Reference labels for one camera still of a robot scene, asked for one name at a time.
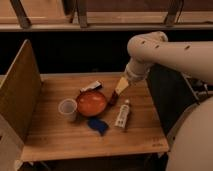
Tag wooden side board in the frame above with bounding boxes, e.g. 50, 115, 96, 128
0, 39, 42, 142

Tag blue crumpled cloth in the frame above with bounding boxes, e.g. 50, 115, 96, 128
87, 118, 109, 136

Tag wooden shelf rail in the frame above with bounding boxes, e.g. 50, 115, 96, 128
0, 0, 213, 31

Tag white and black marker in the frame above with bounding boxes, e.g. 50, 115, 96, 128
80, 81, 102, 92

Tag orange bowl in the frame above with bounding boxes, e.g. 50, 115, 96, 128
76, 90, 107, 117

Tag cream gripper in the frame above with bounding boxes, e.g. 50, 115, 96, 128
108, 77, 129, 106

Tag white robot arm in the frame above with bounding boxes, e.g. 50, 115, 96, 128
109, 31, 213, 105

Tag white robot base shell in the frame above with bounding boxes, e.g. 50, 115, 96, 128
166, 97, 213, 171

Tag black panel beside table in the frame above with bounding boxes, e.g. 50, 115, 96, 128
146, 63, 201, 136

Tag white tube with cap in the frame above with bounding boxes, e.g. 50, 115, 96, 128
115, 99, 130, 129

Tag translucent plastic cup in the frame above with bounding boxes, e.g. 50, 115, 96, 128
58, 99, 77, 122

